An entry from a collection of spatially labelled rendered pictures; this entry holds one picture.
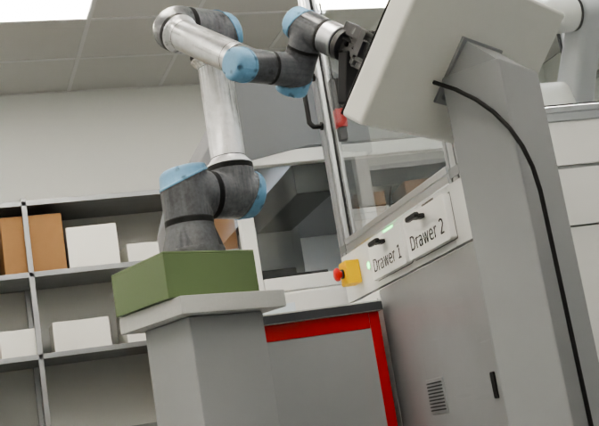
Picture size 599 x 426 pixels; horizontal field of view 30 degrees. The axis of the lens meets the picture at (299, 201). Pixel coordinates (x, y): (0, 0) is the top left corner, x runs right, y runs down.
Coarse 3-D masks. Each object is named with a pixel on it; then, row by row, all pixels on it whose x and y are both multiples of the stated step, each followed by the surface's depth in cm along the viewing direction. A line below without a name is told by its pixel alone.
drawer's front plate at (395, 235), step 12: (396, 228) 295; (396, 240) 296; (372, 252) 316; (384, 252) 306; (396, 252) 297; (372, 264) 317; (384, 264) 307; (396, 264) 298; (408, 264) 294; (384, 276) 311
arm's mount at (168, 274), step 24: (144, 264) 248; (168, 264) 243; (192, 264) 246; (216, 264) 250; (240, 264) 254; (120, 288) 257; (144, 288) 248; (168, 288) 241; (192, 288) 245; (216, 288) 248; (240, 288) 252; (120, 312) 257
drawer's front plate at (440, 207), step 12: (432, 204) 269; (444, 204) 262; (432, 216) 270; (444, 216) 263; (408, 228) 286; (420, 228) 279; (432, 228) 271; (444, 228) 264; (408, 240) 287; (432, 240) 272; (444, 240) 265; (408, 252) 288; (420, 252) 280
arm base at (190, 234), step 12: (192, 216) 257; (204, 216) 258; (168, 228) 259; (180, 228) 256; (192, 228) 256; (204, 228) 257; (168, 240) 257; (180, 240) 255; (192, 240) 254; (204, 240) 255; (216, 240) 257
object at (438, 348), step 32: (448, 256) 268; (384, 288) 314; (416, 288) 290; (448, 288) 270; (480, 288) 252; (384, 320) 317; (416, 320) 293; (448, 320) 272; (480, 320) 253; (416, 352) 295; (448, 352) 274; (480, 352) 255; (416, 384) 298; (448, 384) 276; (480, 384) 257; (416, 416) 300; (448, 416) 278; (480, 416) 259
